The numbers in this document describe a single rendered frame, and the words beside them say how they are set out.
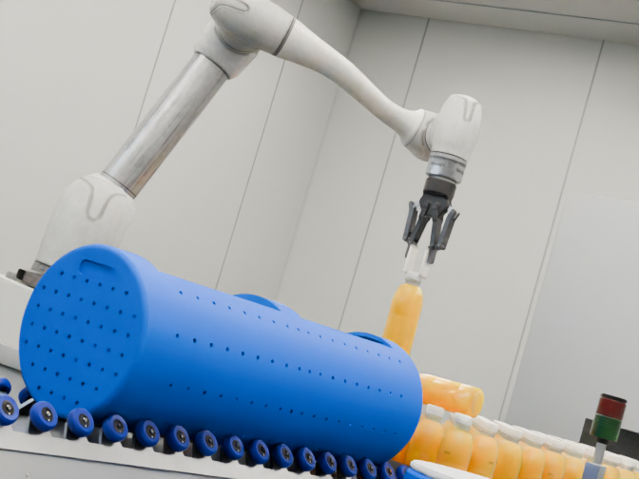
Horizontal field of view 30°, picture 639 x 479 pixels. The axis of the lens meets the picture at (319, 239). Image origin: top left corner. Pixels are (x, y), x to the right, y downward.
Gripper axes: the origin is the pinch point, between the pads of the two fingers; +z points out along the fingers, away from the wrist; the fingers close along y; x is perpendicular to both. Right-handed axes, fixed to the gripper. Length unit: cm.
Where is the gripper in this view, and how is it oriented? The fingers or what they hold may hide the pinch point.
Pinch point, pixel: (417, 261)
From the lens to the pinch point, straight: 283.2
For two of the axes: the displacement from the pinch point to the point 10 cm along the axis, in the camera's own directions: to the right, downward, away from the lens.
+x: 5.6, 2.4, 7.9
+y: 7.8, 1.8, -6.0
